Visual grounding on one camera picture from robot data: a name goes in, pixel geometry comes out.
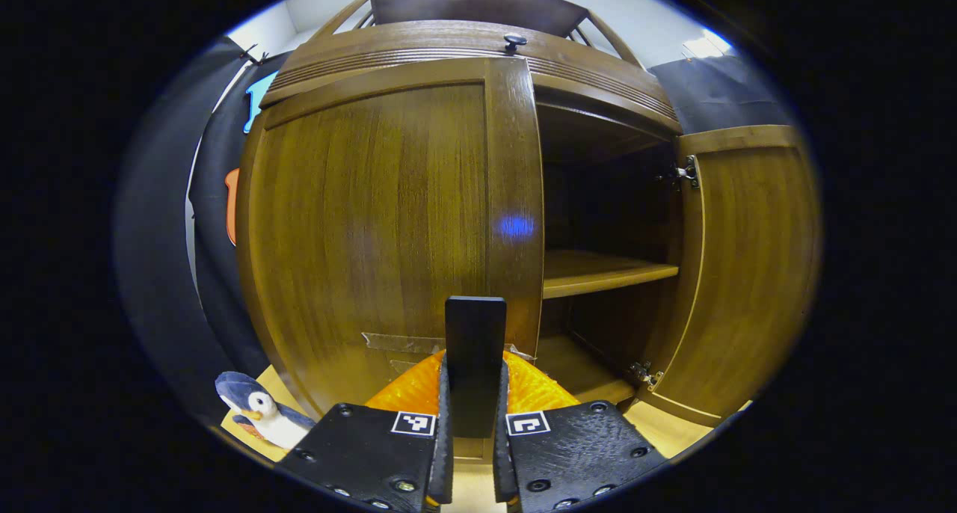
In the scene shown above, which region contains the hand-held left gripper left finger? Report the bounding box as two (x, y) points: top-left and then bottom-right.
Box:
(275, 351), (455, 513)

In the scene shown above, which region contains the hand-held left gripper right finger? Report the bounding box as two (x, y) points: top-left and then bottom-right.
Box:
(492, 351), (668, 513)

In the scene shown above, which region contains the wooden double-door shoe cabinet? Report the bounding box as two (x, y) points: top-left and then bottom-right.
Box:
(258, 0), (685, 409)

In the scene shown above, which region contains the wooden cabinet door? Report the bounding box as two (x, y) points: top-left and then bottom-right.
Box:
(636, 124), (823, 428)
(236, 57), (545, 458)

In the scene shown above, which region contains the penguin plush toy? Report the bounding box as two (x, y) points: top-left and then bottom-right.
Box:
(215, 371), (319, 450)

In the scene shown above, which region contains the wooden drawer with black knob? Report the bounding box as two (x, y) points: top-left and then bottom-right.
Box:
(262, 19), (683, 134)

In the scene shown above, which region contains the small ceiling light panel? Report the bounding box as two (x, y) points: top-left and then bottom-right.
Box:
(682, 28), (732, 59)

